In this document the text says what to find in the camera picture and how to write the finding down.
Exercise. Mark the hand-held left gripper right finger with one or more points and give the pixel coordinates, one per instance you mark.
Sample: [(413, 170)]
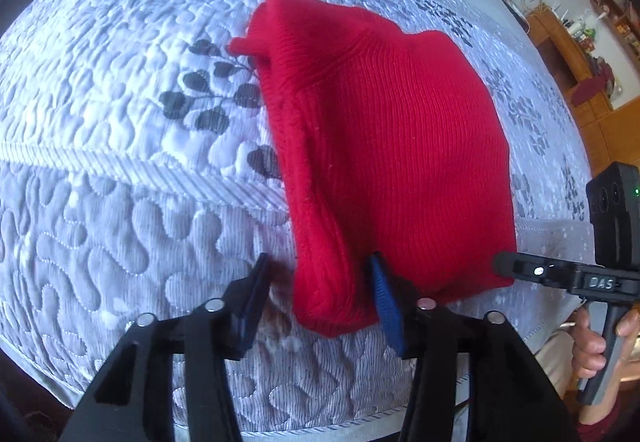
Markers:
[(387, 302)]

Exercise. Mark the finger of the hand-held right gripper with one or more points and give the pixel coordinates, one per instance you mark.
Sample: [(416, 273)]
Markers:
[(525, 268)]

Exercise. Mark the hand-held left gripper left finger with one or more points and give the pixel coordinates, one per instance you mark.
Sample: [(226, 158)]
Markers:
[(252, 302)]

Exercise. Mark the red knit sweater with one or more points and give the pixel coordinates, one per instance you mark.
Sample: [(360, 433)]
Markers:
[(390, 132)]

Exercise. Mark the person's right forearm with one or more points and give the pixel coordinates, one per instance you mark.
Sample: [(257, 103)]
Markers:
[(615, 427)]

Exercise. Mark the person's right hand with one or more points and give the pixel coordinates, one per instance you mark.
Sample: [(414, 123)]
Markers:
[(590, 347)]

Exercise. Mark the beige cloth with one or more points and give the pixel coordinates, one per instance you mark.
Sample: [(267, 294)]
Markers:
[(557, 362)]

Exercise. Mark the dark red cloth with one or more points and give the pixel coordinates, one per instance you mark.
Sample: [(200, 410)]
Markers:
[(590, 90)]

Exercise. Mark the wooden cabinet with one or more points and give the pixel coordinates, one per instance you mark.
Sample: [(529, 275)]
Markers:
[(565, 52)]

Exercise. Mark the white quilted bedspread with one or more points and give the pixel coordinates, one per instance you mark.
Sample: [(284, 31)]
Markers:
[(125, 72)]

